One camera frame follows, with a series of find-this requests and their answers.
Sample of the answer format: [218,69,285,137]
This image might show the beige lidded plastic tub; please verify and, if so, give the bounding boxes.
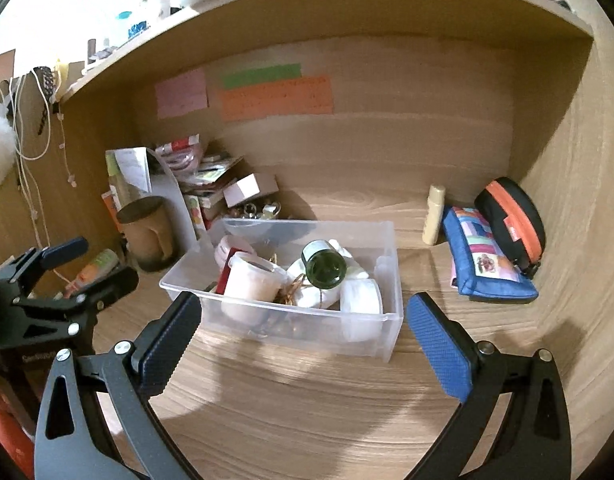
[221,252,288,326]

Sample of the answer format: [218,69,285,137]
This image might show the green spray pump bottle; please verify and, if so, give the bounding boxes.
[300,240,347,290]

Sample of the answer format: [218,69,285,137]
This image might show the orange green tube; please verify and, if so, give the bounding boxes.
[64,248,120,298]

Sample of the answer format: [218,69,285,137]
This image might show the brown paper cup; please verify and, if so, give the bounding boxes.
[116,196,178,272]

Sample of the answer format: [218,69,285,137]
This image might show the white file holder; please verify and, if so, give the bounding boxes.
[107,146,197,255]

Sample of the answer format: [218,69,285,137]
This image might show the small white cardboard box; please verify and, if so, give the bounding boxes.
[223,174,279,208]

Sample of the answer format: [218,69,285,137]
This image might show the blue patchwork pencil pouch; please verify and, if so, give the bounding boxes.
[442,207,539,302]

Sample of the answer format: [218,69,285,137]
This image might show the white cloth bundle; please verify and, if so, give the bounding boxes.
[286,238,370,309]

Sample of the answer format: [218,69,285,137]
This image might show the pink sticky note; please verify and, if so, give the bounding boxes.
[155,67,208,119]

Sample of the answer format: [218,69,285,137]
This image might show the clear plastic storage bin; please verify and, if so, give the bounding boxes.
[159,219,403,361]

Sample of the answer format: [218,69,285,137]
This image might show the white round jar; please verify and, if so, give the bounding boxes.
[339,278,383,342]

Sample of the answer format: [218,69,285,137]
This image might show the black orange zipper case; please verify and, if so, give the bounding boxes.
[475,177,546,280]

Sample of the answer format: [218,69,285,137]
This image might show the cream lotion tube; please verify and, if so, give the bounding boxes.
[422,184,446,246]

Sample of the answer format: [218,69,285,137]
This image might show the green sticky note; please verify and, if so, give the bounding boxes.
[221,63,302,90]

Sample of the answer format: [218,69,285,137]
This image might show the orange sticky note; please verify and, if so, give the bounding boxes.
[220,76,334,122]

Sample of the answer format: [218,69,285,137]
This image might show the white charging cable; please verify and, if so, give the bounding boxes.
[0,66,78,281]

